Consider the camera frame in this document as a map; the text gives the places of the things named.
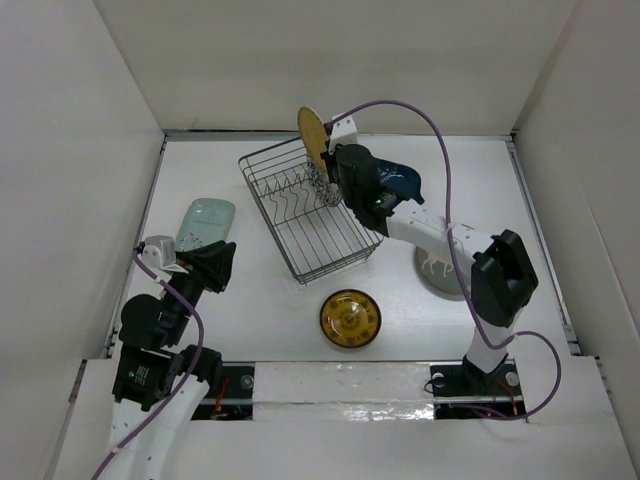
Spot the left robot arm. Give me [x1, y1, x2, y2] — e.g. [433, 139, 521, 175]
[93, 236, 236, 479]

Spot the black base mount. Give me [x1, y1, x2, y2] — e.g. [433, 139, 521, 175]
[191, 362, 255, 421]
[423, 362, 526, 420]

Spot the round bamboo woven plate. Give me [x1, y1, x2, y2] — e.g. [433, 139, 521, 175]
[297, 106, 329, 181]

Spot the blue floral round plate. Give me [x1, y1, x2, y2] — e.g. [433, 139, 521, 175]
[306, 158, 342, 207]

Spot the dark blue leaf dish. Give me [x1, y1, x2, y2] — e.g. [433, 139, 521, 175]
[377, 159, 424, 205]

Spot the grey wire dish rack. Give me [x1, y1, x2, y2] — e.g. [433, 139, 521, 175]
[238, 138, 383, 284]

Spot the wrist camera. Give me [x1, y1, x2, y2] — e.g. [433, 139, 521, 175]
[141, 235, 177, 271]
[327, 116, 359, 154]

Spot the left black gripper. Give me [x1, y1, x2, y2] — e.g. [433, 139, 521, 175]
[163, 238, 235, 342]

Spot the gold and black plate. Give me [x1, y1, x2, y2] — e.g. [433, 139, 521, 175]
[319, 289, 383, 350]

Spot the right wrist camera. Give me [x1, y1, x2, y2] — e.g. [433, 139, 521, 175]
[327, 116, 359, 154]

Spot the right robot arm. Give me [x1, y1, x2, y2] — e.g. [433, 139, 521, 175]
[321, 144, 539, 394]

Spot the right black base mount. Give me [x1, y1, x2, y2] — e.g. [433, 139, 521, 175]
[423, 362, 526, 420]

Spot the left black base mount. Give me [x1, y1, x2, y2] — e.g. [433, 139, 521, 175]
[191, 362, 255, 421]

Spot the grey deer plate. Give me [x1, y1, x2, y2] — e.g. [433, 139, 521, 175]
[414, 247, 464, 301]

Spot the light green rectangular plate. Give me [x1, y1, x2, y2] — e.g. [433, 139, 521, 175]
[175, 198, 236, 252]

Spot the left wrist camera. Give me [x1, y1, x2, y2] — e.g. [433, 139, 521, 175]
[141, 235, 177, 271]

